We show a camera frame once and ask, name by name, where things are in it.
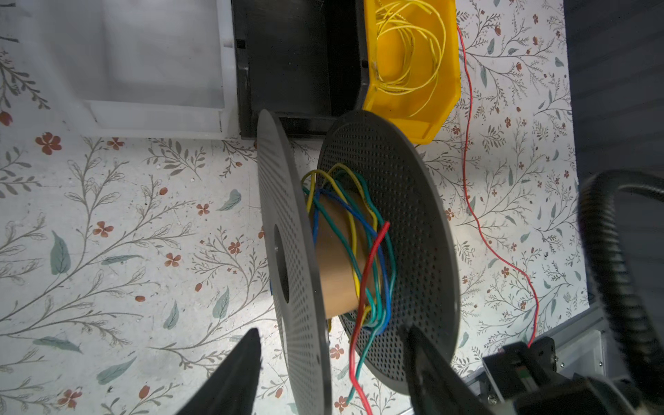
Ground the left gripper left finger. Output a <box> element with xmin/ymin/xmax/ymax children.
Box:
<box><xmin>177</xmin><ymin>329</ymin><xmax>261</xmax><ymax>415</ymax></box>

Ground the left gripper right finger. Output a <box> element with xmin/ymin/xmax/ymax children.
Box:
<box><xmin>400</xmin><ymin>325</ymin><xmax>490</xmax><ymax>415</ymax></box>

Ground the red cable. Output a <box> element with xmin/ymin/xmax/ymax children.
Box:
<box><xmin>348</xmin><ymin>25</ymin><xmax>541</xmax><ymax>415</ymax></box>

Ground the grey perforated spool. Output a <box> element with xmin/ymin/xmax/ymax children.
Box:
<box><xmin>257</xmin><ymin>111</ymin><xmax>460</xmax><ymax>414</ymax></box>

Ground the black plastic bin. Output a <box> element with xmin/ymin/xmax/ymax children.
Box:
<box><xmin>232</xmin><ymin>0</ymin><xmax>369</xmax><ymax>138</ymax></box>

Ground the yellow plastic bin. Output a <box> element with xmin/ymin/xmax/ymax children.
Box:
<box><xmin>362</xmin><ymin>1</ymin><xmax>461</xmax><ymax>145</ymax></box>

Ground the white plastic bin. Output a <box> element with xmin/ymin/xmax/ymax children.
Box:
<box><xmin>18</xmin><ymin>1</ymin><xmax>240</xmax><ymax>139</ymax></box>

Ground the green wire on spool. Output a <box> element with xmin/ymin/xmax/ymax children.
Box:
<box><xmin>303</xmin><ymin>170</ymin><xmax>398</xmax><ymax>404</ymax></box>

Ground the blue wire on spool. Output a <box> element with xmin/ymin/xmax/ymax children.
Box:
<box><xmin>310</xmin><ymin>187</ymin><xmax>394</xmax><ymax>336</ymax></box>

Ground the yellow wire on spool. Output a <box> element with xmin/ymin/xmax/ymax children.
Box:
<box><xmin>302</xmin><ymin>163</ymin><xmax>380</xmax><ymax>323</ymax></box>

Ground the left black corrugated hose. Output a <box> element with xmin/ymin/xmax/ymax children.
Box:
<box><xmin>577</xmin><ymin>168</ymin><xmax>664</xmax><ymax>406</ymax></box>

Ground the yellow cable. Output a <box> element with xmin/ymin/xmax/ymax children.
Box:
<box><xmin>374</xmin><ymin>0</ymin><xmax>447</xmax><ymax>119</ymax></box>

